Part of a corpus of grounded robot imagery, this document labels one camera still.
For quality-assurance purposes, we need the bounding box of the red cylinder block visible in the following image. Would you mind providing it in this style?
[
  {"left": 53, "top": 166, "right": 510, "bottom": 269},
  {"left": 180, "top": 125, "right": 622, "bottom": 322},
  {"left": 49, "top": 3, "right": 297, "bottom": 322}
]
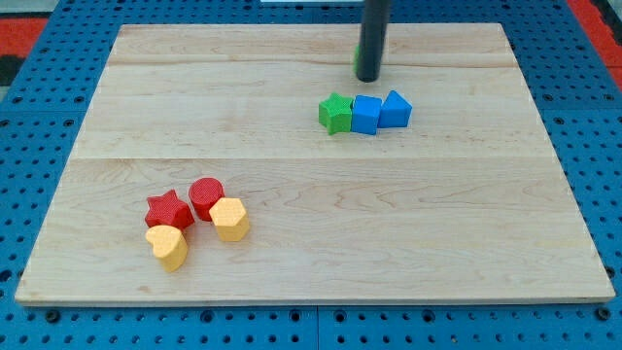
[{"left": 189, "top": 177, "right": 225, "bottom": 222}]

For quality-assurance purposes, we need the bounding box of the yellow hexagon block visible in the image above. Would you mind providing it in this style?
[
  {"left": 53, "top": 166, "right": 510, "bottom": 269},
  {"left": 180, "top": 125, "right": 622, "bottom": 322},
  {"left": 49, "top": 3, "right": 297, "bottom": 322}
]
[{"left": 209, "top": 197, "right": 250, "bottom": 242}]

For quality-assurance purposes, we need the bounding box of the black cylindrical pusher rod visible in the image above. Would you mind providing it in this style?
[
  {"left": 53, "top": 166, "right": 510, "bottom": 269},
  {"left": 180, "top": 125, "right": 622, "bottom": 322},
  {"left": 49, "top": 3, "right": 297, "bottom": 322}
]
[{"left": 356, "top": 0, "right": 391, "bottom": 83}]

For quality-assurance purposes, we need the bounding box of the green star block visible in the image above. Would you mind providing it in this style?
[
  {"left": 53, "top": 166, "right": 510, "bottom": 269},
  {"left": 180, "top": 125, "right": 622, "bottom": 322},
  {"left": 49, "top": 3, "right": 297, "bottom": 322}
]
[{"left": 318, "top": 92, "right": 354, "bottom": 135}]

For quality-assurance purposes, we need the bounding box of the green circle block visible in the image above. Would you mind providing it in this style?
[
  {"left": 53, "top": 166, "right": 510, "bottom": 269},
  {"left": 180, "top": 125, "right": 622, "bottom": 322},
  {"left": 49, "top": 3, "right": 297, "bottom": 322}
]
[{"left": 352, "top": 45, "right": 360, "bottom": 76}]

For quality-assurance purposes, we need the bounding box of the blue triangle block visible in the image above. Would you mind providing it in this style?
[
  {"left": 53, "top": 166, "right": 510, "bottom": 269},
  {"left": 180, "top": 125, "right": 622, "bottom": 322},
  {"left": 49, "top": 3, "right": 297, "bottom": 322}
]
[{"left": 378, "top": 90, "right": 412, "bottom": 128}]

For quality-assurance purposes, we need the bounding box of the blue cube block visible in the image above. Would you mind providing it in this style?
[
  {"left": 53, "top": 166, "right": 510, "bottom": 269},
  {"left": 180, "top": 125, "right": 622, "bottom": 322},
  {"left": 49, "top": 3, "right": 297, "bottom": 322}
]
[{"left": 351, "top": 95, "right": 382, "bottom": 135}]

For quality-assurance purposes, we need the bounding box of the red star block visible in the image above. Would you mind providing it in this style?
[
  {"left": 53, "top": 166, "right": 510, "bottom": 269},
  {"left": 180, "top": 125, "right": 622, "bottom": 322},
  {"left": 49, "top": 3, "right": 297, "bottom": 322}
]
[{"left": 145, "top": 190, "right": 194, "bottom": 230}]

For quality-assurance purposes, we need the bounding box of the yellow heart block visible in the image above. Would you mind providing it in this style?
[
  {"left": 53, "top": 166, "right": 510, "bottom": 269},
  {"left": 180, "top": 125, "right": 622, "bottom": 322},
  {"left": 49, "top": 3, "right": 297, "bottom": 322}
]
[{"left": 145, "top": 225, "right": 189, "bottom": 272}]

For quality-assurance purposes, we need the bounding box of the light wooden board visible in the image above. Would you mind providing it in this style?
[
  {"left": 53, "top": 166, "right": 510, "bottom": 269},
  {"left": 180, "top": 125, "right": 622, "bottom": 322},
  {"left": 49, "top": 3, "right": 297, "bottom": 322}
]
[{"left": 15, "top": 23, "right": 614, "bottom": 307}]

